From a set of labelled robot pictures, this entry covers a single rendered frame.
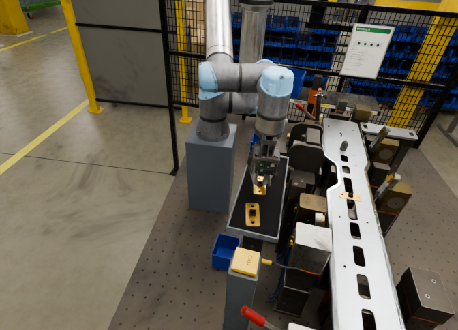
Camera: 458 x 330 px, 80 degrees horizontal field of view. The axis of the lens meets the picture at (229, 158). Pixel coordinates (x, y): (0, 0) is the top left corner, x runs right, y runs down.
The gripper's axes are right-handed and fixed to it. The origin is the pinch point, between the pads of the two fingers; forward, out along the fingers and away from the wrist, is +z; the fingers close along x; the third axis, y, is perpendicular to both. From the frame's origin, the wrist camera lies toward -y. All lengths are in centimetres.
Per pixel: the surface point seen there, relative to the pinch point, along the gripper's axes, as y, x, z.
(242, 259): 26.6, -4.0, 2.0
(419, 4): -258, 156, -25
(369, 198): -16, 45, 18
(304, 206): -0.4, 15.9, 10.0
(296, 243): 16.7, 10.9, 7.1
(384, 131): -52, 60, 7
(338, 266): 15.1, 25.8, 18.0
